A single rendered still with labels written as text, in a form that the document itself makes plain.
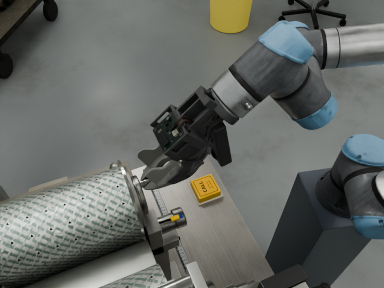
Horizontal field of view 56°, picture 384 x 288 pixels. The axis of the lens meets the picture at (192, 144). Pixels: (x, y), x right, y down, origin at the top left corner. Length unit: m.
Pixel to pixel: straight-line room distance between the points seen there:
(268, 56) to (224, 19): 2.72
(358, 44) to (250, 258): 0.59
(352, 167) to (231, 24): 2.46
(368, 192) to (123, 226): 0.56
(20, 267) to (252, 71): 0.47
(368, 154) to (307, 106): 0.40
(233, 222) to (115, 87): 1.95
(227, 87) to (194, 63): 2.43
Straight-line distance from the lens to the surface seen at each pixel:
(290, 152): 2.41
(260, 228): 2.07
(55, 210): 0.63
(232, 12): 3.22
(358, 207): 0.93
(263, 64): 0.55
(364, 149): 0.99
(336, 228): 1.11
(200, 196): 1.05
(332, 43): 0.72
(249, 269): 1.00
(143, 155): 0.64
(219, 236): 1.02
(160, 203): 1.07
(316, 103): 0.62
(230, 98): 0.55
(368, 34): 0.74
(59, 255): 0.65
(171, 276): 0.95
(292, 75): 0.57
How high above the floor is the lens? 1.82
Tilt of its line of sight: 50 degrees down
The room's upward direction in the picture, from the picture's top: straight up
